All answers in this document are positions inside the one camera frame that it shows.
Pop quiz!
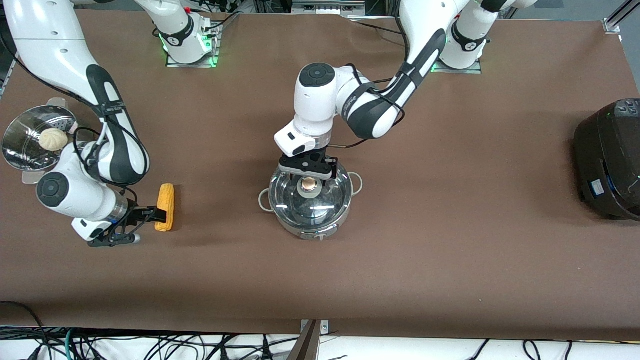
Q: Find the black rice cooker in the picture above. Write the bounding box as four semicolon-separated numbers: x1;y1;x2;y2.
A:
573;98;640;222

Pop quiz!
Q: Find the brown table cover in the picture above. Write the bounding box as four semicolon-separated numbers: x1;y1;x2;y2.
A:
0;10;640;342

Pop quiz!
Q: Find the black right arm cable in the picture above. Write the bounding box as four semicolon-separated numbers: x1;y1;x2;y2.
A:
0;35;151;211

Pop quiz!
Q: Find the glass pot lid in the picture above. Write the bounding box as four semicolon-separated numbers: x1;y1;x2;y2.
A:
269;161;352;226

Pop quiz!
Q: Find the dark metal bar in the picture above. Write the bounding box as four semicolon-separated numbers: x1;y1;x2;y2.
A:
287;320;322;360

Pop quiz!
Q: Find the silver table clamp plate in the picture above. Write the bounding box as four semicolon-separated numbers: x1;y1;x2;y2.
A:
300;319;331;335

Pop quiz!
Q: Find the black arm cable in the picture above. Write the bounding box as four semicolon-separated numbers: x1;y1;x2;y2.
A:
327;62;407;151
0;35;151;211

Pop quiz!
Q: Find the yellow corn cob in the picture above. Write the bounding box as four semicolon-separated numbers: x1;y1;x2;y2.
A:
154;183;176;232

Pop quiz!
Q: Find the stainless steel steamer pot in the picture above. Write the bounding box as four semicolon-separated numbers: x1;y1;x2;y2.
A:
1;97;80;186

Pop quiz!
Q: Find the white steamed bun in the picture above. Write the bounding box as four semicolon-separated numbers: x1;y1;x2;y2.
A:
39;128;69;152

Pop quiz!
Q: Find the grey equipment box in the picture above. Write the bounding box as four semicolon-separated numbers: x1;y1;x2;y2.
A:
291;0;367;17

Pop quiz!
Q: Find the black cable on table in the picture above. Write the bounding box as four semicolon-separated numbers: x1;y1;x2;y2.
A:
354;20;405;37

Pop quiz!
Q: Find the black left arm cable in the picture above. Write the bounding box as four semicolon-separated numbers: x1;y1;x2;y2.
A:
327;62;407;151

